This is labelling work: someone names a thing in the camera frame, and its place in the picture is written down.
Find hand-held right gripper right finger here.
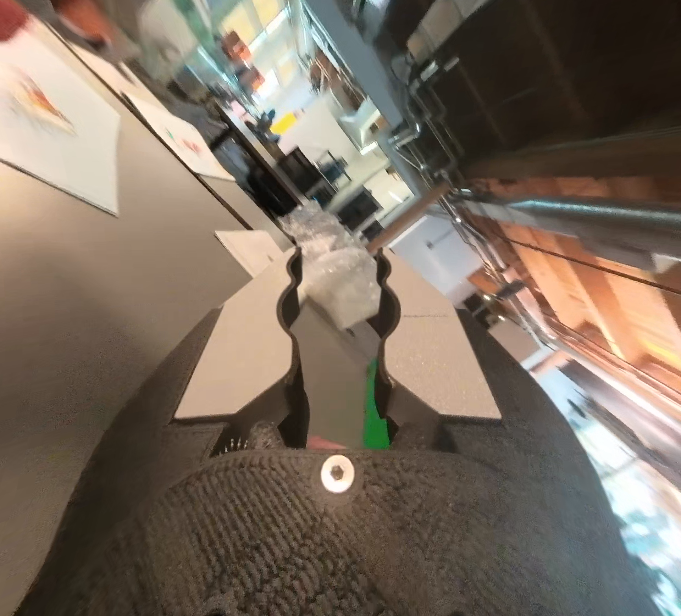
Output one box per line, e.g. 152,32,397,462
377,248,503,433

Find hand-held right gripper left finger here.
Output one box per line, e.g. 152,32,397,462
175,248,303,435

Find green plastic bin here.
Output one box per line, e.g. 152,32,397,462
362,358,393,450

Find instruction booklet with red logo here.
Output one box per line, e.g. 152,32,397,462
214,229,283,277

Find clear bubble wrap bags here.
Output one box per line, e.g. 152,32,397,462
278,202,381,331

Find instruction booklet red animal cover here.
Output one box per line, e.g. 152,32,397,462
123,91,236,182

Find open instruction booklet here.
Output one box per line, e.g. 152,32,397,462
0,15,121,217

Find silver ceiling duct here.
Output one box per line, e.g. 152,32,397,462
468,195,681,255

